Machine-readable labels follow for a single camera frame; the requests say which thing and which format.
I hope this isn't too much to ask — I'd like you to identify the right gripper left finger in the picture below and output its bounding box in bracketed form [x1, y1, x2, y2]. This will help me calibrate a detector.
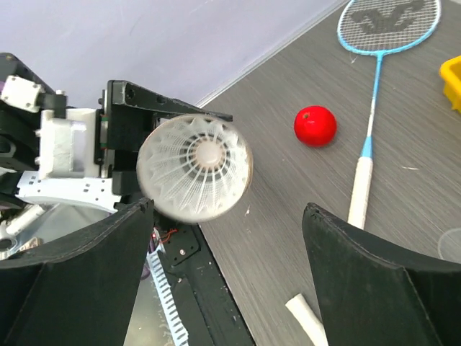
[1, 198, 153, 345]

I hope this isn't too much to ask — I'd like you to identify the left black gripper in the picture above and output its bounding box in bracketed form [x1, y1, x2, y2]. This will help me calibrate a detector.
[94, 80, 233, 199]

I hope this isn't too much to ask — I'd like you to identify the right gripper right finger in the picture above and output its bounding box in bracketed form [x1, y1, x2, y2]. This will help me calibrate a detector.
[302, 203, 460, 346]

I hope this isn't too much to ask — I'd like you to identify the white shuttlecock tube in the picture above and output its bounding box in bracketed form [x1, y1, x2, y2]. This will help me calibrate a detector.
[135, 113, 254, 225]

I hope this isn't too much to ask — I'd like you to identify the white shuttlecock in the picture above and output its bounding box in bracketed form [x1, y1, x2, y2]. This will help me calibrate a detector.
[142, 117, 249, 217]

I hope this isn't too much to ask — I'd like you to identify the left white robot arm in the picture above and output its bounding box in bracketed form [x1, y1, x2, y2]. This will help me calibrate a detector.
[1, 53, 233, 259]

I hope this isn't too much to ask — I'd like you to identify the blue racket bottom right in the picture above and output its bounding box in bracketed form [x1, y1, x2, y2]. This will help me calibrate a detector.
[285, 293, 328, 346]

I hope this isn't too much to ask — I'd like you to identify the blue racket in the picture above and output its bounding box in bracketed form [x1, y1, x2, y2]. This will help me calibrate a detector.
[285, 293, 328, 346]
[336, 0, 442, 229]

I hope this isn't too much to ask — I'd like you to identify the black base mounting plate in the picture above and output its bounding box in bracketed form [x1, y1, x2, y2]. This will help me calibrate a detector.
[151, 225, 255, 346]

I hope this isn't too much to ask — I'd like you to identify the red tomato ball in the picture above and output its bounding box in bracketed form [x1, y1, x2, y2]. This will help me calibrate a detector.
[293, 105, 337, 147]

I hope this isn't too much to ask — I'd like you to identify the yellow plastic fruit bin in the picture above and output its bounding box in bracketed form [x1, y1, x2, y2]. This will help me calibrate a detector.
[439, 56, 461, 112]

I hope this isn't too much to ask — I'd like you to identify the blue racket top left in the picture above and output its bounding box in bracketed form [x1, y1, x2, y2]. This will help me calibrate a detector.
[336, 0, 442, 229]

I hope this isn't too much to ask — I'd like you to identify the white slotted cable duct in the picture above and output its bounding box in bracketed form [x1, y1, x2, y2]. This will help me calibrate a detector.
[146, 250, 189, 346]

